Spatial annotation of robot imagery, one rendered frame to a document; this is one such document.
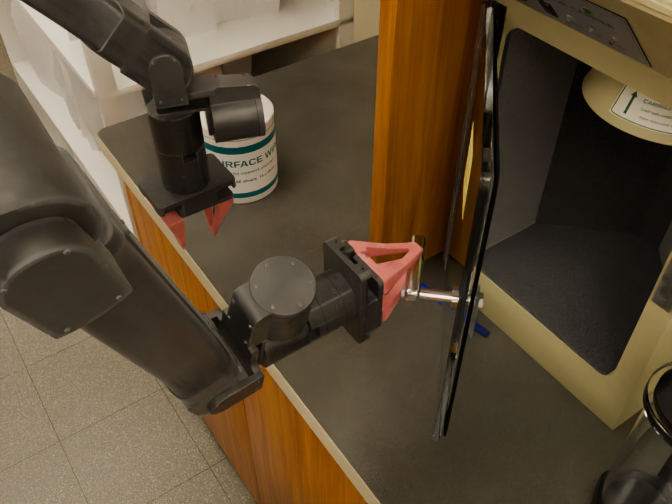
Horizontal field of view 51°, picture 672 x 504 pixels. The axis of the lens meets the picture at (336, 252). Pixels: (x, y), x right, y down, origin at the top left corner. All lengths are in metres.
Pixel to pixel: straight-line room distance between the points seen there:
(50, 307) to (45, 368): 2.00
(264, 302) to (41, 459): 1.59
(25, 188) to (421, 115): 0.69
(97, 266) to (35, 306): 0.03
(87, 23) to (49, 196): 0.49
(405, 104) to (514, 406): 0.41
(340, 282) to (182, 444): 1.40
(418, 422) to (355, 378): 0.10
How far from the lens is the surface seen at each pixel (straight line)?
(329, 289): 0.67
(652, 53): 0.64
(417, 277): 0.71
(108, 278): 0.31
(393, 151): 0.91
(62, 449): 2.12
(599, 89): 0.79
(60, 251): 0.28
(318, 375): 0.96
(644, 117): 0.76
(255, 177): 1.18
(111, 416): 2.13
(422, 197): 1.01
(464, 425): 0.93
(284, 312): 0.58
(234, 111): 0.80
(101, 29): 0.75
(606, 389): 0.94
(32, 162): 0.29
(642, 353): 0.86
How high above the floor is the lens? 1.72
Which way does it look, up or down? 44 degrees down
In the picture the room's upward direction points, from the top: straight up
